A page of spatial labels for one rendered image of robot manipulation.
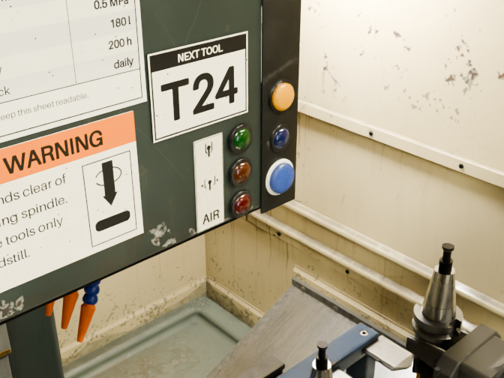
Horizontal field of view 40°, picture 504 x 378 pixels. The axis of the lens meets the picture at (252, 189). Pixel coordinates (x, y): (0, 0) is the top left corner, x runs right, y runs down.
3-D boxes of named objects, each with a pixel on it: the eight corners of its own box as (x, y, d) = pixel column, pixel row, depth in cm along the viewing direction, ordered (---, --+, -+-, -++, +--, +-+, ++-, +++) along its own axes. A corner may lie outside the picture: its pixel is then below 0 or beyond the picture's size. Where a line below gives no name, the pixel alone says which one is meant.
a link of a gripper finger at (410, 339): (410, 331, 92) (451, 353, 88) (408, 349, 93) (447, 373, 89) (403, 336, 91) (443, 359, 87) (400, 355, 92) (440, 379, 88)
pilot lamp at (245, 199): (253, 211, 64) (253, 190, 63) (235, 220, 62) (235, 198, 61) (248, 209, 64) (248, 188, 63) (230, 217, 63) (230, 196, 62)
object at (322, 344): (319, 358, 96) (320, 338, 94) (330, 363, 95) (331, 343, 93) (313, 365, 94) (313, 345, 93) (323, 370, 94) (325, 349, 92)
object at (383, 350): (419, 360, 108) (419, 356, 107) (398, 376, 105) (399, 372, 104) (383, 338, 112) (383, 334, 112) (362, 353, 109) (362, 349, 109)
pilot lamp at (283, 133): (291, 146, 64) (292, 124, 63) (274, 153, 63) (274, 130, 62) (286, 145, 65) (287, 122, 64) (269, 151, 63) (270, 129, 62)
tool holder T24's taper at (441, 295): (436, 298, 93) (442, 256, 90) (463, 314, 90) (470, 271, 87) (413, 310, 91) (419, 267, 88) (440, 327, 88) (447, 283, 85)
